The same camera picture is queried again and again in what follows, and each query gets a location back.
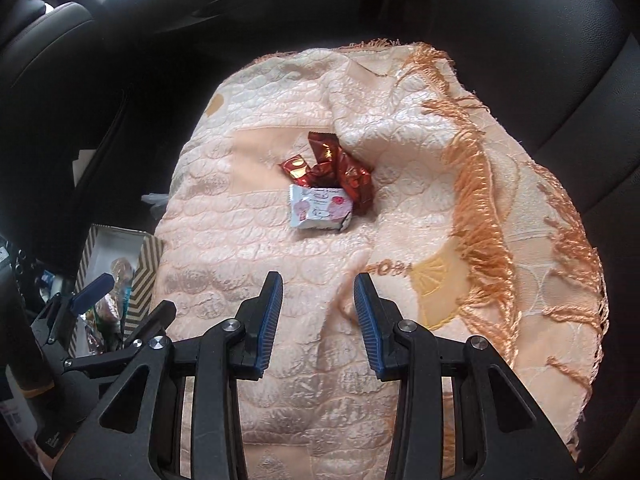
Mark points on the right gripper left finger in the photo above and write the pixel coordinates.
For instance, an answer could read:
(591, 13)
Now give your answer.
(134, 430)

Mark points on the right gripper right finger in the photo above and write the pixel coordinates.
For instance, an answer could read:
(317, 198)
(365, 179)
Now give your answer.
(500, 432)

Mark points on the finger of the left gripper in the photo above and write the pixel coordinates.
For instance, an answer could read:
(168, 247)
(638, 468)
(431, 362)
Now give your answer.
(55, 324)
(152, 325)

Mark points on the red gold candy wrapper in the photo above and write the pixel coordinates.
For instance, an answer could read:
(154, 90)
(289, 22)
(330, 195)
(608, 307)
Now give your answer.
(334, 168)

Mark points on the clear bag brown nuts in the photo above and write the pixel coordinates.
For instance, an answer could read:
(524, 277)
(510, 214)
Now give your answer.
(106, 319)

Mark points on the striped white cardboard box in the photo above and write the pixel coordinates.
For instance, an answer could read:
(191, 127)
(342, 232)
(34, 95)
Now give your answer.
(132, 259)

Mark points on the white papers in seat pocket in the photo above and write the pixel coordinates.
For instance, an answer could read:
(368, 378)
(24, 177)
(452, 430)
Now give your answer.
(81, 163)

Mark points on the black front car seat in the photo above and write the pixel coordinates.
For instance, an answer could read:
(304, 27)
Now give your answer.
(57, 99)

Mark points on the black car seat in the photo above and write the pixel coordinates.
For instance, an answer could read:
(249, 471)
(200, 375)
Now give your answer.
(57, 99)
(562, 76)

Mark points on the peach fringed blanket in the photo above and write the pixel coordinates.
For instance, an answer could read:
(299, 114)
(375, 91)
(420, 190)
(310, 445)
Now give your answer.
(467, 234)

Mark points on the black rear car seat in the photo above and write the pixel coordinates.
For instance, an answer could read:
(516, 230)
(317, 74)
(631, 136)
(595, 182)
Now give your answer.
(562, 76)

